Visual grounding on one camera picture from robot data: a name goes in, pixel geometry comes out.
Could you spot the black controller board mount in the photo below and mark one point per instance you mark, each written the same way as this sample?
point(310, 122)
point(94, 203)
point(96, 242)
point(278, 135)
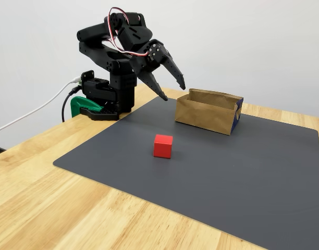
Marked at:
point(87, 76)

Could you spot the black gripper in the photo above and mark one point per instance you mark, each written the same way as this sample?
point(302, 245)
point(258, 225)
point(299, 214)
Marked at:
point(143, 65)

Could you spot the green clamp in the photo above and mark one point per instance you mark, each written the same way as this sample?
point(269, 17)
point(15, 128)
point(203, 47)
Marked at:
point(77, 104)

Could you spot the brown paper box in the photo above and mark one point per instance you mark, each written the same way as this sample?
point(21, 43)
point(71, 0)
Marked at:
point(203, 115)

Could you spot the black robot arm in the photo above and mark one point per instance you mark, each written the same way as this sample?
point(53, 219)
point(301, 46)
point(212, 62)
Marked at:
point(123, 78)

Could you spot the grey mat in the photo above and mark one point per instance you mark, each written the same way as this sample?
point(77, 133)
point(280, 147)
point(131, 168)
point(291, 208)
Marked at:
point(201, 182)

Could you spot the red cube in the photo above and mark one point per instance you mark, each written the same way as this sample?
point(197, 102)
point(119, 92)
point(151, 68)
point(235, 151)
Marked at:
point(162, 147)

